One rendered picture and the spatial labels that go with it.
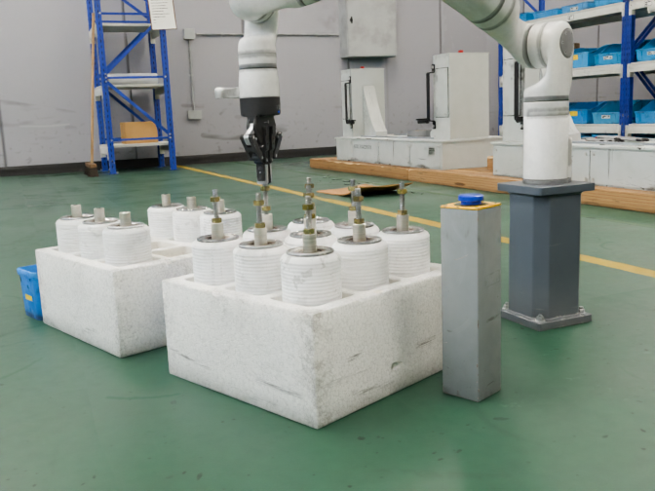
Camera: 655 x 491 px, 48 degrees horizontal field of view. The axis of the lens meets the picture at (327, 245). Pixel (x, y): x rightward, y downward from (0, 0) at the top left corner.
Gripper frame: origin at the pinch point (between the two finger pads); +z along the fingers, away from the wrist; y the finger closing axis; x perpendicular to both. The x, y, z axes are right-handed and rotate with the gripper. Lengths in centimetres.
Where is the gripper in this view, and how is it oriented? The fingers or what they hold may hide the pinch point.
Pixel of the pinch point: (264, 173)
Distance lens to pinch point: 138.9
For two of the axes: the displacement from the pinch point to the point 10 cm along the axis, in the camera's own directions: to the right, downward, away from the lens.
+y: 3.9, -1.8, 9.0
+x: -9.2, -0.3, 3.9
